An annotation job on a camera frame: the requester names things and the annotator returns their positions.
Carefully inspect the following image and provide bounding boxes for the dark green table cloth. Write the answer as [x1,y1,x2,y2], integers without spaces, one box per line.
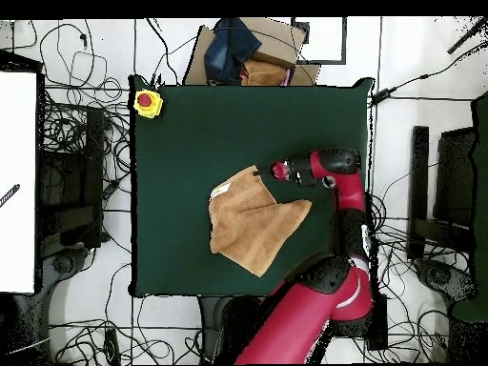
[128,74,376,300]

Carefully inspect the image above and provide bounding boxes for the black floor stand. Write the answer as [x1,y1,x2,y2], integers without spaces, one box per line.
[406,125,478,262]
[37,106,106,249]

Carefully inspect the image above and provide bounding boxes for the tan terry towel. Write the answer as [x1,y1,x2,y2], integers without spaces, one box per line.
[208,164,313,278]

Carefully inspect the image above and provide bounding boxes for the thin black rectangular frame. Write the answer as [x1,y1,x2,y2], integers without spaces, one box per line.
[290,16,348,65]

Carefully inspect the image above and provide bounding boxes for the blue denim jeans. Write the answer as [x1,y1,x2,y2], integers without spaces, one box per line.
[203,16,263,86]

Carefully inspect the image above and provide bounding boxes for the tangled black floor cables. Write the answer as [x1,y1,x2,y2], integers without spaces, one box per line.
[323,190,458,365]
[10,18,203,366]

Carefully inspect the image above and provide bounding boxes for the black floor base foot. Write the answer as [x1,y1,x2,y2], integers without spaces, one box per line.
[414,257,479,308]
[41,246,91,295]

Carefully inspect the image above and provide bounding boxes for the striped black rod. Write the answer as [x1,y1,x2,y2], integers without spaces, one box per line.
[0,183,21,210]

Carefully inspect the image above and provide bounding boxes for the orange folded cloth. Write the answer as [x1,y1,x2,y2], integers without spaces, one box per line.
[240,58,293,88]

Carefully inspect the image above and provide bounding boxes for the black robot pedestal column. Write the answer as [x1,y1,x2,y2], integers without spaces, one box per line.
[197,295,268,365]

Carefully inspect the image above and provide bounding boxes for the black power adapter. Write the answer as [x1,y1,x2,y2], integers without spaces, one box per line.
[371,87,398,105]

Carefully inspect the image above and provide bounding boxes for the brown cardboard box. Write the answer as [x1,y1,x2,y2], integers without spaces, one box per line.
[181,16,322,88]

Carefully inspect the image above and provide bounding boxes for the yellow emergency stop button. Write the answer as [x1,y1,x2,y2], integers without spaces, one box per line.
[132,89,164,119]

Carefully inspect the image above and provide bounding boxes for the black power strip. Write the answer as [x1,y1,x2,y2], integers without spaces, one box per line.
[367,294,389,351]

